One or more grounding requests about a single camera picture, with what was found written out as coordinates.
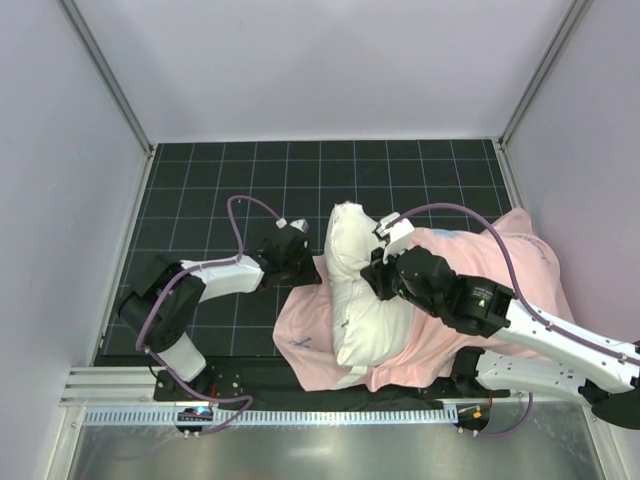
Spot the white pillow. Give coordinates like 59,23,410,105
324,202,413,367

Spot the pink purple printed pillowcase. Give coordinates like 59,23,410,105
273,208,575,392

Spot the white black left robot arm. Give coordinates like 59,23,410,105
117,219,322,401

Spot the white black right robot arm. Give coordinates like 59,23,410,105
361,247,639,430

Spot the blue white pillow label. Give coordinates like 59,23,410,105
337,365,371,388

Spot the black gridded work mat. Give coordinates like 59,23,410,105
92,138,526,359

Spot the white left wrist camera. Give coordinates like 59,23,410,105
276,218,309,233

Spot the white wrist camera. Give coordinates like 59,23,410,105
373,212,415,263
276,218,309,233

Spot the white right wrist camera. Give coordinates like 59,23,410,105
373,212,415,263

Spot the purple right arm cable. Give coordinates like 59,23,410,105
387,203,640,441

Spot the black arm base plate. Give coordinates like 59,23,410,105
154,355,511,409

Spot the slotted grey cable duct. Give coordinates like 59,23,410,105
82,404,458,428

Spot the left aluminium rail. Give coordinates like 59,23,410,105
60,364,161,407

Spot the left aluminium frame post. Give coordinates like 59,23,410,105
57,0,154,158

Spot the aluminium frame post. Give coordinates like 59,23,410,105
57,0,154,158
498,0,593,150

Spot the right aluminium frame post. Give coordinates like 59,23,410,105
498,0,593,150

